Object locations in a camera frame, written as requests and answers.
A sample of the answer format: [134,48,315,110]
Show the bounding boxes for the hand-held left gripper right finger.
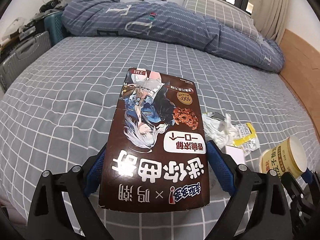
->
[206,140,293,240]

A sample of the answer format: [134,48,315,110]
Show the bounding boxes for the black tangled cables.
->
[40,0,68,13]

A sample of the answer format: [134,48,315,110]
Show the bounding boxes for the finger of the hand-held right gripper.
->
[281,172,320,212]
[302,169,320,188]

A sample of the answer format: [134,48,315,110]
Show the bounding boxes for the blue striped quilt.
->
[61,0,285,73]

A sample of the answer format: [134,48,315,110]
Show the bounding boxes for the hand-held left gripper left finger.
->
[27,145,108,240]

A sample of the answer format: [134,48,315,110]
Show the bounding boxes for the bed with grey checked sheet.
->
[0,34,318,230]

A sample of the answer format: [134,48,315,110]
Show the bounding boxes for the teal suitcase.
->
[44,11,67,47]

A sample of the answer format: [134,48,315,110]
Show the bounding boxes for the yellow paper cup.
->
[259,136,307,178]

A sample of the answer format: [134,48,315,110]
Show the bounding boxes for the grey suitcase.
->
[0,31,52,93]

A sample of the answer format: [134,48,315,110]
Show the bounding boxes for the small white box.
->
[226,145,245,166]

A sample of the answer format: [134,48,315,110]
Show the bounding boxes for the wooden headboard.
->
[279,29,320,140]

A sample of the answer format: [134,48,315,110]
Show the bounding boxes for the yellow sachet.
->
[232,122,260,153]

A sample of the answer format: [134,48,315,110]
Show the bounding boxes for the wide beige curtain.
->
[251,0,298,42]

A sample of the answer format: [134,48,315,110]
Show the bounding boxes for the brown cookie box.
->
[98,67,210,205]

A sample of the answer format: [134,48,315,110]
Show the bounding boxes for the grey checked pillow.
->
[182,0,259,39]

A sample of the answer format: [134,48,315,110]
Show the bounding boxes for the white plastic bag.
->
[202,112,238,148]

